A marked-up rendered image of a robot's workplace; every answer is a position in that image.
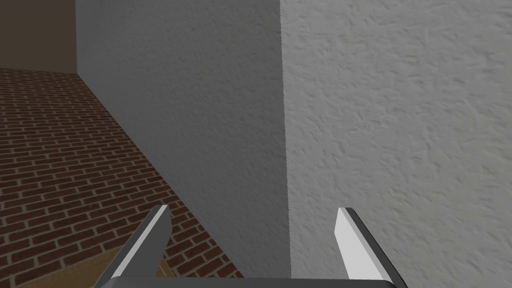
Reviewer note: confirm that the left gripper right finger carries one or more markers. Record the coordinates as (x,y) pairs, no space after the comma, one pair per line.
(360,248)

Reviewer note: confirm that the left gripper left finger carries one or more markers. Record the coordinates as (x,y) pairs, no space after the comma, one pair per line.
(148,244)

